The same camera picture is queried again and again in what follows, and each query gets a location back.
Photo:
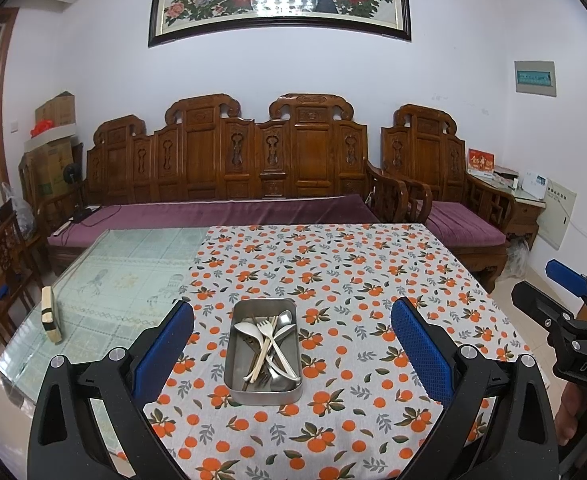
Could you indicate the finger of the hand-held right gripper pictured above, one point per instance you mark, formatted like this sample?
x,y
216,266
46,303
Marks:
x,y
566,274
538,300

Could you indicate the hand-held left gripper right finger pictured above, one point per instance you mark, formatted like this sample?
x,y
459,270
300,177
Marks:
x,y
421,355

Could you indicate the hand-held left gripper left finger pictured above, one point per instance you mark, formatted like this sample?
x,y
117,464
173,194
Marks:
x,y
166,350

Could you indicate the rectangular metal tray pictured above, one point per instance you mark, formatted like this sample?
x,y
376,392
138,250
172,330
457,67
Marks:
x,y
238,390

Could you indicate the metal fork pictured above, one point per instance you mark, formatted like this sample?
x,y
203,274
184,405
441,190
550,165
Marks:
x,y
272,376

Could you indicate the metal spoon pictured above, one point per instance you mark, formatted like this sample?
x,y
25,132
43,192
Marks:
x,y
285,317

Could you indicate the person's right hand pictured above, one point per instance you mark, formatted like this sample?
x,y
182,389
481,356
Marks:
x,y
569,410

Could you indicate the clear plastic bag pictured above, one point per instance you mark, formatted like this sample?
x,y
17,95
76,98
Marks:
x,y
516,257

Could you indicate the white leaning panel cover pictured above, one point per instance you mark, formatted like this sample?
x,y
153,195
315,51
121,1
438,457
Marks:
x,y
557,215

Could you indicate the wooden side table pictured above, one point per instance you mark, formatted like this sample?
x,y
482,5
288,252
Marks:
x,y
528,212

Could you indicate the white desktop device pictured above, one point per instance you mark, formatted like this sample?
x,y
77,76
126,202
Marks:
x,y
536,184

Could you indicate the purple armchair cushion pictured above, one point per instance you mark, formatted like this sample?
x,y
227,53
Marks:
x,y
466,225

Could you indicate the cream block black band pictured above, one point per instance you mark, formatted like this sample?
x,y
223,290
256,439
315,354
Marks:
x,y
51,315

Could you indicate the orange print tablecloth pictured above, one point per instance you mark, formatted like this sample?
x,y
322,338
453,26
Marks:
x,y
333,270

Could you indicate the red gift box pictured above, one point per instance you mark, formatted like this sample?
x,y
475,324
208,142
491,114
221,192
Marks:
x,y
481,161

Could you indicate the black device on cushion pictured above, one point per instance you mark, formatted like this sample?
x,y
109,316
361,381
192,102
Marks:
x,y
81,215

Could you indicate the wooden side chair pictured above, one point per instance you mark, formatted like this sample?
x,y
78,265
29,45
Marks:
x,y
3,270

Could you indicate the carved wooden armchair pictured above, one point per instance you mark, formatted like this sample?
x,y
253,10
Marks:
x,y
423,150

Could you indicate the carved wooden sofa bench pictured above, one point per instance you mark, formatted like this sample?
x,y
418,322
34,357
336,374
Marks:
x,y
208,155

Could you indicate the black round fan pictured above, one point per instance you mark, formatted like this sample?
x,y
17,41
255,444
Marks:
x,y
71,174

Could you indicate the grey plastic bag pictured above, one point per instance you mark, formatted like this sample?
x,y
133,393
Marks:
x,y
19,210

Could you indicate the large cardboard carton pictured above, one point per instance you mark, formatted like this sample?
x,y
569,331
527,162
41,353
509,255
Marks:
x,y
51,170

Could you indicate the orange cloth bundle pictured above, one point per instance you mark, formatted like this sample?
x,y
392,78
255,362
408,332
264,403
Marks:
x,y
41,127

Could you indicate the small cardboard box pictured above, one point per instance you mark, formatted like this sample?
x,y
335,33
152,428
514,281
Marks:
x,y
56,109

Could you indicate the framed peacock flower painting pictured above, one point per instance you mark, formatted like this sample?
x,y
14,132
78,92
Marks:
x,y
278,2

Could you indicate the white wall electrical panel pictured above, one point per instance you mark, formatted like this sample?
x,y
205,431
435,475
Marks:
x,y
536,79

